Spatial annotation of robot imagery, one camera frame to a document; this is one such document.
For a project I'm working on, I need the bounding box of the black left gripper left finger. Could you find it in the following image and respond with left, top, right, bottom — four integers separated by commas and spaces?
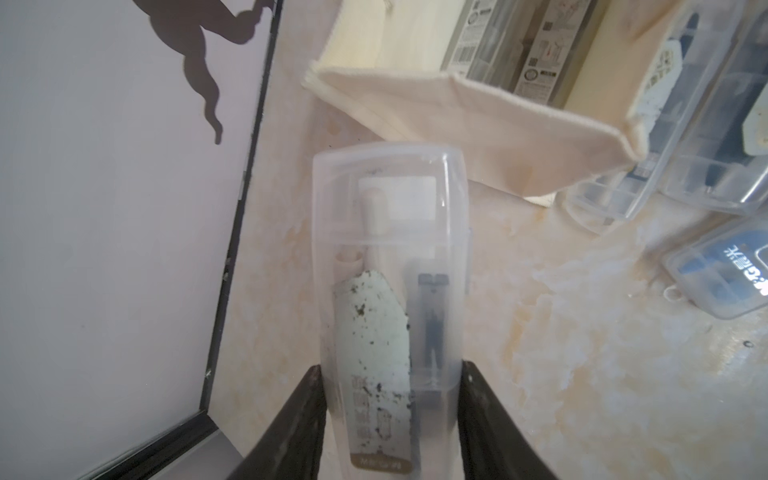
229, 365, 327, 480

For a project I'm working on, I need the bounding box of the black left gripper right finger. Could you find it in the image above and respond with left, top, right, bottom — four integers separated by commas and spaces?
458, 360, 557, 480

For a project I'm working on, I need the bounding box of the cream canvas tote bag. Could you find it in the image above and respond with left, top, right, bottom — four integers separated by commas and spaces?
303, 1, 685, 197

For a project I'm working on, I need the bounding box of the labelled compass set case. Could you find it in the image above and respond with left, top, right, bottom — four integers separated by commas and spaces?
441, 0, 540, 88

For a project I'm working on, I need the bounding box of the blue compass set case centre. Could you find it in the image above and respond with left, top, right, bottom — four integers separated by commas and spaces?
662, 209, 767, 320

